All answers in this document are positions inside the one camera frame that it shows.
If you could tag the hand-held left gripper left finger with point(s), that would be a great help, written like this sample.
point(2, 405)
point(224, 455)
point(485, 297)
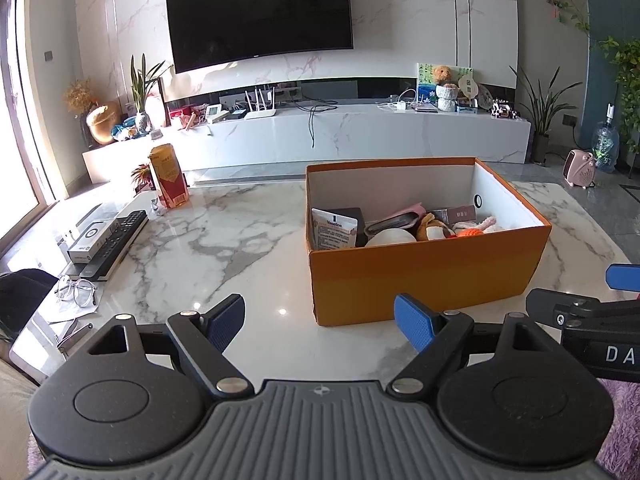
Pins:
point(225, 322)

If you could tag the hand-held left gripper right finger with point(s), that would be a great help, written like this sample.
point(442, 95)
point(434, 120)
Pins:
point(415, 322)

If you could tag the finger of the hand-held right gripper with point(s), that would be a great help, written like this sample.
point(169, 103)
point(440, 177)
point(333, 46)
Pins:
point(625, 277)
point(550, 305)

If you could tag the orange cardboard box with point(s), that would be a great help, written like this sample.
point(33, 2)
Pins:
point(425, 275)

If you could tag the white black round plush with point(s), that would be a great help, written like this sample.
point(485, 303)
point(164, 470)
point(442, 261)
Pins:
point(390, 236)

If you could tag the bear plush blue outfit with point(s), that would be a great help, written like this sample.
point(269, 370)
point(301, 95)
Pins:
point(432, 230)

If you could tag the white crochet bunny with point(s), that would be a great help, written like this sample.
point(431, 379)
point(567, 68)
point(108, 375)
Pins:
point(487, 223)

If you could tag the orange crochet tangerine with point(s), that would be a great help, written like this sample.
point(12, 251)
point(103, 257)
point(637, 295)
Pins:
point(470, 233)

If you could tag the pink wallet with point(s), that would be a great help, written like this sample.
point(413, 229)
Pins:
point(402, 212)

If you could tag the small brown cardboard box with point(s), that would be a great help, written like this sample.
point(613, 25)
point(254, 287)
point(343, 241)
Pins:
point(460, 214)

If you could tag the white lotion tube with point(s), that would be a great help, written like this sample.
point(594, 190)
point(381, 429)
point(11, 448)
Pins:
point(332, 232)

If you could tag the dark grey gift box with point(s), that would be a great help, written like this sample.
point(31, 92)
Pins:
point(350, 213)

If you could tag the purple fuzzy blanket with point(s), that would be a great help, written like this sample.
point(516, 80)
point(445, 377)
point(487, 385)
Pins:
point(620, 425)

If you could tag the pink heater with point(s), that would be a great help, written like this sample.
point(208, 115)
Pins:
point(579, 167)

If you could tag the black remote control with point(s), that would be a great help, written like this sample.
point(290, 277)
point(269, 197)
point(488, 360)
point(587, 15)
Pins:
point(122, 242)

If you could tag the water jug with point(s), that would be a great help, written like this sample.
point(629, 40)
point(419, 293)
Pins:
point(606, 145)

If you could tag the clear plastic wrapper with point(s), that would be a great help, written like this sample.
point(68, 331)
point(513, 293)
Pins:
point(155, 205)

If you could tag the metal nail clipper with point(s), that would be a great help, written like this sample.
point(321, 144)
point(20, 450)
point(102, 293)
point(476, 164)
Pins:
point(75, 336)

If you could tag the eyeglasses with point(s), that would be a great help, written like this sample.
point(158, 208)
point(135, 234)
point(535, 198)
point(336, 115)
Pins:
point(75, 292)

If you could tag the white device box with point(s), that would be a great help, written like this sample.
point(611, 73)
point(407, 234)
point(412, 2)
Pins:
point(92, 242)

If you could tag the orange drink bottle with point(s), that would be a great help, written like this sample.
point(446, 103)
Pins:
point(167, 175)

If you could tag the small red plant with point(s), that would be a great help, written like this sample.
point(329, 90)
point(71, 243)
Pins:
point(142, 175)

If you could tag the potted leafy plant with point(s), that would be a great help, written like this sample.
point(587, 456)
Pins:
point(540, 105)

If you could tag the white marble TV cabinet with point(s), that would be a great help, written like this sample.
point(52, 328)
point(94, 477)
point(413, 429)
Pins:
point(350, 135)

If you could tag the cow figurine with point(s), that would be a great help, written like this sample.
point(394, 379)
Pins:
point(502, 110)

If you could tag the hanging vine plant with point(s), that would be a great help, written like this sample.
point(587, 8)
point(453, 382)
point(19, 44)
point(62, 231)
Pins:
point(627, 75)

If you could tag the black chair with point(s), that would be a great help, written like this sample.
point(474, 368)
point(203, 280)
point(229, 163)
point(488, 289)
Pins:
point(22, 300)

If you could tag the white thermometer display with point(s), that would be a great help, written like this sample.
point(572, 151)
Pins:
point(215, 112)

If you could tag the white router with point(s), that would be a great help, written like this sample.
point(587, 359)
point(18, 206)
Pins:
point(260, 110)

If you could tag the white charger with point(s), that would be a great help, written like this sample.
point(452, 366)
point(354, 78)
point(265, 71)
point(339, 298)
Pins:
point(400, 106)

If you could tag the golden vase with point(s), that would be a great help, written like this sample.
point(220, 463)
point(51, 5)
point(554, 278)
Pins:
point(102, 125)

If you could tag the wooden fan ornament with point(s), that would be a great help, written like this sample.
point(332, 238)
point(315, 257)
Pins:
point(469, 85)

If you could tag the small painting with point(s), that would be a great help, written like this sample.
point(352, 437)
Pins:
point(425, 82)

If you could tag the green plant in vase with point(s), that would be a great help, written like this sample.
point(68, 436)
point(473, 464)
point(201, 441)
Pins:
point(142, 95)

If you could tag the small teddy bear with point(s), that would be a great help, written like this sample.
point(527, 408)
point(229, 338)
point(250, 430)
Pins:
point(442, 74)

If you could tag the dried flower bunch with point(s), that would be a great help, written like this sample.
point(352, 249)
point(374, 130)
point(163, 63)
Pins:
point(80, 95)

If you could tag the sliding glass door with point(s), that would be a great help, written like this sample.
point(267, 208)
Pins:
point(20, 135)

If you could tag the black television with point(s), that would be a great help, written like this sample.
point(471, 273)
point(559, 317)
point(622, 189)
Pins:
point(260, 10)

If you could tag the picture frame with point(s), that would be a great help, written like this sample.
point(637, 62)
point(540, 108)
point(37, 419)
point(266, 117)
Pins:
point(160, 100)

